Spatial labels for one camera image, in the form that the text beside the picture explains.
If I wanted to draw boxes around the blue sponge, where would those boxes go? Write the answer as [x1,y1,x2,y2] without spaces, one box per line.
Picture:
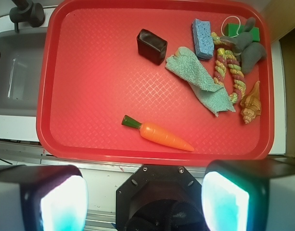
[192,19,214,60]

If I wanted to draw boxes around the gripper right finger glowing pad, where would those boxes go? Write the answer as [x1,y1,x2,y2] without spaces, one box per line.
[201,159,295,231]

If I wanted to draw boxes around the orange plastic carrot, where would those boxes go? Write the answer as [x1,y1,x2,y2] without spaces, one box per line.
[121,115,194,152]

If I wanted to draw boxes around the teal knitted cloth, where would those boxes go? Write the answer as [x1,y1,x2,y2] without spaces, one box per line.
[165,47,236,116]

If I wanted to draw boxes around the white rubber band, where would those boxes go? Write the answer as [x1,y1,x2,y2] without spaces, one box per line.
[220,15,242,38]

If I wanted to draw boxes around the red plastic tray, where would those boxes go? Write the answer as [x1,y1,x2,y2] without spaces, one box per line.
[37,0,274,166]

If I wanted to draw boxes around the grey toy sink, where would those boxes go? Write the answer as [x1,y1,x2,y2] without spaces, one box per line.
[0,27,47,116]

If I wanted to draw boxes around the black box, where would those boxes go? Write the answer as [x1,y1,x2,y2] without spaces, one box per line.
[137,29,167,65]

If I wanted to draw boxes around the grey plush toy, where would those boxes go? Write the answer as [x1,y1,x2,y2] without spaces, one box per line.
[220,17,267,74]

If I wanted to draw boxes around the multicolour rope toy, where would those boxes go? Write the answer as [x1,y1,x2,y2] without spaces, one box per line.
[211,32,246,104]

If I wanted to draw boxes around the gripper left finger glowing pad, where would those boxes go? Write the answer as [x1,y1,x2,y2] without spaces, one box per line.
[0,165,88,231]

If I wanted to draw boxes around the green block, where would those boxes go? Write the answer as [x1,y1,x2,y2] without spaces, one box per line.
[224,23,260,42]

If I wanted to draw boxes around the dark grey toy faucet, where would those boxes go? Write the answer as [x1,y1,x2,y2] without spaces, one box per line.
[9,0,45,33]

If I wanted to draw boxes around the tan seashell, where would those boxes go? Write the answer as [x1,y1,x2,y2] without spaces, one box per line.
[240,81,261,124]

